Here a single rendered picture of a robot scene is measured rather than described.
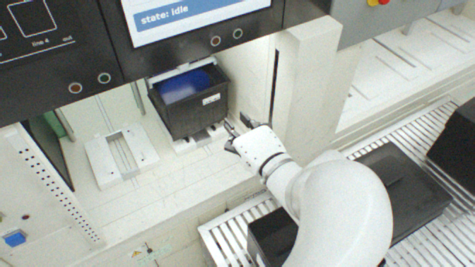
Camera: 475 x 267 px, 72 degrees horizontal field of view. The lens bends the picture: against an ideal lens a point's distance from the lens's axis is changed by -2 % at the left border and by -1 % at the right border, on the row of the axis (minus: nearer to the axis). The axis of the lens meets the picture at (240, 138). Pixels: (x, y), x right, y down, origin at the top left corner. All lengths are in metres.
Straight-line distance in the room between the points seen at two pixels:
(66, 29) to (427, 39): 1.68
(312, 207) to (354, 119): 1.05
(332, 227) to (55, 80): 0.49
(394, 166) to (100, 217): 0.99
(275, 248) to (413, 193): 0.49
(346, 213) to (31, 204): 0.68
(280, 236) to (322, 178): 0.81
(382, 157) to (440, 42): 0.84
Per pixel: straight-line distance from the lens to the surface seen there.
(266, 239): 1.13
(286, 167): 0.71
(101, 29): 0.59
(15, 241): 0.91
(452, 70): 1.78
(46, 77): 0.62
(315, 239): 0.31
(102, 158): 1.22
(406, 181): 1.25
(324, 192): 0.33
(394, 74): 1.63
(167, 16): 0.61
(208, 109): 1.10
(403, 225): 1.16
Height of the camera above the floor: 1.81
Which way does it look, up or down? 50 degrees down
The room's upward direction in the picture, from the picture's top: straight up
